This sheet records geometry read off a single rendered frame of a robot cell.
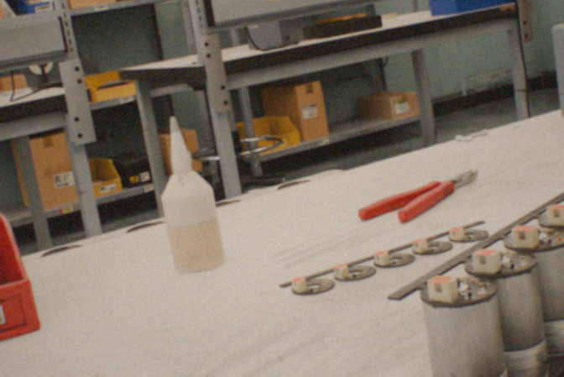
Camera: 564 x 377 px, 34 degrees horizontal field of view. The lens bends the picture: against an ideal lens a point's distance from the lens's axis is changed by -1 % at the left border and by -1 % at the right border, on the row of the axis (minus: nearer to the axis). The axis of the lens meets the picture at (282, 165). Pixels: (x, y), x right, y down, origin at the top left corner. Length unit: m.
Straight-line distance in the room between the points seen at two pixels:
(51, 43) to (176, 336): 2.16
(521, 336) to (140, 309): 0.28
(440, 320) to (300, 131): 4.69
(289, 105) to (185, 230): 4.43
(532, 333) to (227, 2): 2.54
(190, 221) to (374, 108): 4.81
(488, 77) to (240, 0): 3.67
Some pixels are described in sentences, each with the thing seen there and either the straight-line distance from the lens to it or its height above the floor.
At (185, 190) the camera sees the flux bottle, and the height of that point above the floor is 0.80.
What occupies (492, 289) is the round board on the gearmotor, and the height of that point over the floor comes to 0.81.
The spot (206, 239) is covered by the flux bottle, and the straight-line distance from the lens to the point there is 0.60.
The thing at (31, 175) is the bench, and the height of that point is 0.45.
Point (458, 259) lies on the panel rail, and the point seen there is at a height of 0.81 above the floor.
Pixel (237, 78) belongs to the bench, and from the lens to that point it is 2.91.
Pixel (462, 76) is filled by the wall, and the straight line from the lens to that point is 6.17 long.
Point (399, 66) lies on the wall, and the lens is 5.85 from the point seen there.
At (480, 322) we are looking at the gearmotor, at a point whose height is 0.80.
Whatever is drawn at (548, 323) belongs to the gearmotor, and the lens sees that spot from 0.35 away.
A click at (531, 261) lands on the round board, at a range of 0.33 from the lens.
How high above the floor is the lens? 0.91
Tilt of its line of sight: 10 degrees down
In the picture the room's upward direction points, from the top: 9 degrees counter-clockwise
